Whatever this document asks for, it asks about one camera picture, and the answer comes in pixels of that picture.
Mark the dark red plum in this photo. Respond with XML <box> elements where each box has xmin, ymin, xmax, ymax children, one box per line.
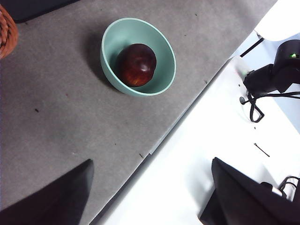
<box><xmin>116</xmin><ymin>43</ymin><xmax>157</xmax><ymax>88</ymax></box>

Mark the black cable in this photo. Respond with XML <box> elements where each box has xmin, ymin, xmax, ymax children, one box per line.
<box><xmin>239</xmin><ymin>90</ymin><xmax>300</xmax><ymax>123</ymax></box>

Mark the brown wicker basket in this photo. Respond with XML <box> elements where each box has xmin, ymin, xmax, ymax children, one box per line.
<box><xmin>0</xmin><ymin>4</ymin><xmax>19</xmax><ymax>59</ymax></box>

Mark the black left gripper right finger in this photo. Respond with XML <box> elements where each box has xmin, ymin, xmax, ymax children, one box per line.
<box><xmin>198</xmin><ymin>157</ymin><xmax>300</xmax><ymax>225</ymax></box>

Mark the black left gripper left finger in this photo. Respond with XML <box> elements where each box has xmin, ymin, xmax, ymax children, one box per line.
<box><xmin>0</xmin><ymin>159</ymin><xmax>95</xmax><ymax>225</ymax></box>

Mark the teal ribbed bowl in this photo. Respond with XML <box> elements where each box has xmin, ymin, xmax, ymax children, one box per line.
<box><xmin>100</xmin><ymin>17</ymin><xmax>177</xmax><ymax>97</ymax></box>

